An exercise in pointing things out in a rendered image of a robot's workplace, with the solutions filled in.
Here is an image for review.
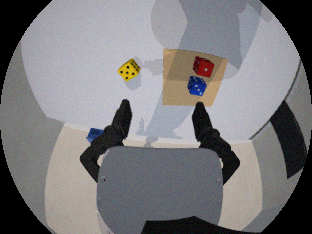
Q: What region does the yellow die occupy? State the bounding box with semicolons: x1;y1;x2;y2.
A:
117;58;140;82

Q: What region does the red die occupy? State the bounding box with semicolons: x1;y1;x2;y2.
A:
193;56;214;78

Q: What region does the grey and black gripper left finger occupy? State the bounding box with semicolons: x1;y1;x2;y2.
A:
80;99;132;183

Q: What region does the blue die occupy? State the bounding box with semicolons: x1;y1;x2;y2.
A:
187;76;207;96

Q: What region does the tan flat mat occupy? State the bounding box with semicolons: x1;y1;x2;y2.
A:
162;49;228;107

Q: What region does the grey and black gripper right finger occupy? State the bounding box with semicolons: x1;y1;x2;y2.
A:
192;102;240;185

